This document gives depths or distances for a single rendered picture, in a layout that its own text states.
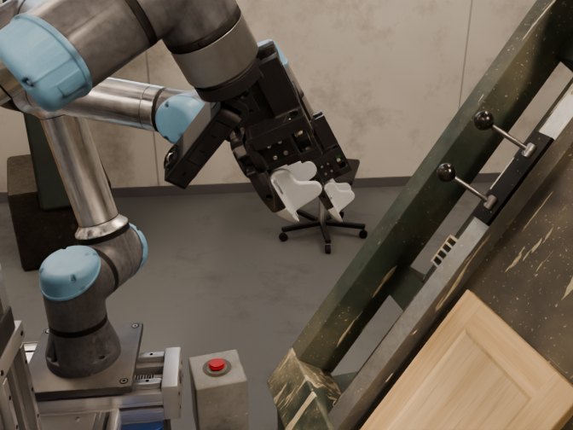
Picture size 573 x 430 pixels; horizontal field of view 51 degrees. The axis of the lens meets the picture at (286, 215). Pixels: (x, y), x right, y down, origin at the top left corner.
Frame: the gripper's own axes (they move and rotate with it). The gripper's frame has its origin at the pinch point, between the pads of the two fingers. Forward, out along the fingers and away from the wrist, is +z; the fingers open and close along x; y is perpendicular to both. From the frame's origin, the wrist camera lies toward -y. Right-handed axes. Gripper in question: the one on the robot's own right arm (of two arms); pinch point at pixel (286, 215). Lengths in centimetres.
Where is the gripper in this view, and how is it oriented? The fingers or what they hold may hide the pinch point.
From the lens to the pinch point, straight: 70.3
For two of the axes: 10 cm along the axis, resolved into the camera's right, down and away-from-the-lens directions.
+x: -1.3, -6.5, 7.5
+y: 9.1, -3.7, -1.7
